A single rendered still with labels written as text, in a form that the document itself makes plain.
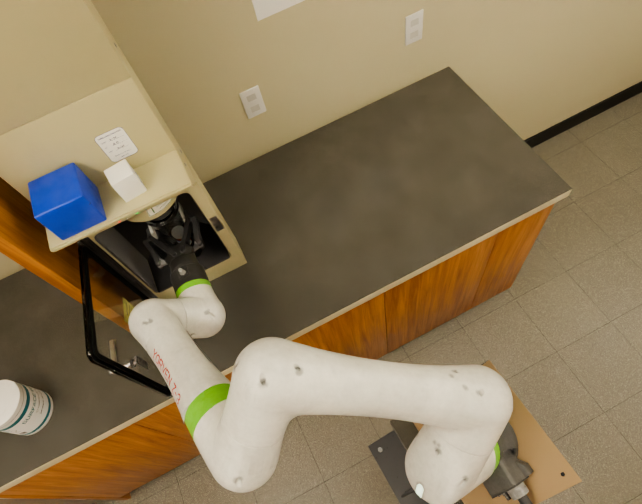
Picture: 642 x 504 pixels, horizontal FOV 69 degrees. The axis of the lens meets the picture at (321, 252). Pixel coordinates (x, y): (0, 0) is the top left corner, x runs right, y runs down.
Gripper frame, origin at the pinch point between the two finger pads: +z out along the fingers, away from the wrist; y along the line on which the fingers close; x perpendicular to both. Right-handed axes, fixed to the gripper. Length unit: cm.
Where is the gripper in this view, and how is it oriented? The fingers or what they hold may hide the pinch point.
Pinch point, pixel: (165, 217)
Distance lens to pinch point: 142.3
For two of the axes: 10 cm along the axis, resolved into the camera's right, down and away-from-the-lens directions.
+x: 1.4, 4.7, 8.7
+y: -8.9, 4.5, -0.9
